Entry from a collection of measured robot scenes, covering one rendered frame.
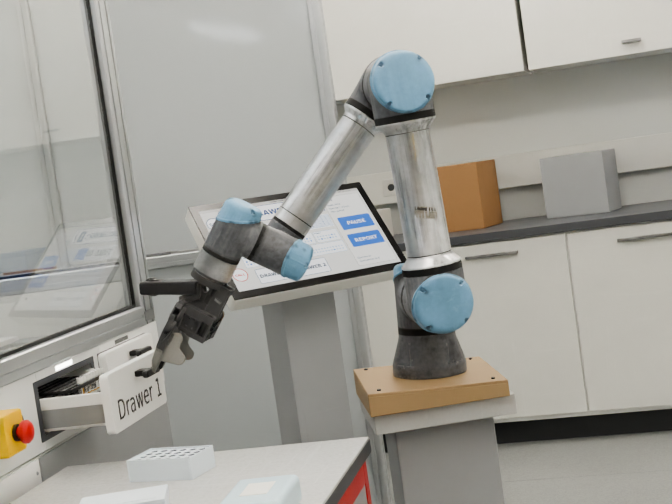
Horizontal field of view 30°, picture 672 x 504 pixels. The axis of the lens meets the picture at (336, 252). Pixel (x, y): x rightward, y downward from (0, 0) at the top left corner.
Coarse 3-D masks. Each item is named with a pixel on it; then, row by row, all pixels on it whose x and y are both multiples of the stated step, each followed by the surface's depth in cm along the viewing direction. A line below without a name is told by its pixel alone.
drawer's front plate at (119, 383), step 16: (128, 368) 238; (112, 384) 229; (128, 384) 237; (144, 384) 245; (160, 384) 254; (112, 400) 228; (144, 400) 244; (160, 400) 252; (112, 416) 228; (128, 416) 235; (112, 432) 228
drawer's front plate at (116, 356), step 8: (144, 336) 284; (120, 344) 273; (128, 344) 274; (136, 344) 279; (144, 344) 283; (152, 344) 288; (104, 352) 263; (112, 352) 264; (120, 352) 269; (128, 352) 273; (104, 360) 261; (112, 360) 264; (120, 360) 268; (128, 360) 273; (104, 368) 261; (112, 368) 263
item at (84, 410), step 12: (72, 396) 231; (84, 396) 230; (96, 396) 230; (48, 408) 232; (60, 408) 232; (72, 408) 231; (84, 408) 230; (96, 408) 230; (48, 420) 232; (60, 420) 231; (72, 420) 231; (84, 420) 231; (96, 420) 230
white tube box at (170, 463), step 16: (160, 448) 220; (176, 448) 219; (192, 448) 217; (208, 448) 215; (128, 464) 213; (144, 464) 212; (160, 464) 211; (176, 464) 210; (192, 464) 209; (208, 464) 214; (144, 480) 213; (160, 480) 211
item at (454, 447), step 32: (384, 416) 242; (416, 416) 242; (448, 416) 243; (480, 416) 243; (416, 448) 247; (448, 448) 247; (480, 448) 248; (416, 480) 247; (448, 480) 248; (480, 480) 248
